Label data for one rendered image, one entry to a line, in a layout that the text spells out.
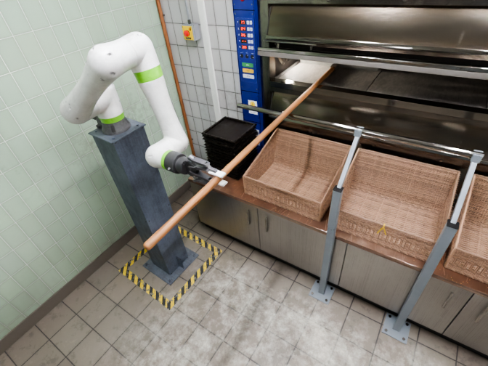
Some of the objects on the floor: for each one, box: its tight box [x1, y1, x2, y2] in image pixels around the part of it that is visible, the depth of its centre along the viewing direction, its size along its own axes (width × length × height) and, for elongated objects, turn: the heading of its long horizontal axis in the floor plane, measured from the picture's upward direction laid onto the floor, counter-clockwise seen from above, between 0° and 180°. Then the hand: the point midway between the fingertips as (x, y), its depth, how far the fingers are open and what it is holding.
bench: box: [188, 153, 488, 359], centre depth 199 cm, size 56×242×58 cm, turn 63°
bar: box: [237, 102, 484, 344], centre depth 176 cm, size 31×127×118 cm, turn 63°
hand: (218, 177), depth 118 cm, fingers open, 4 cm apart
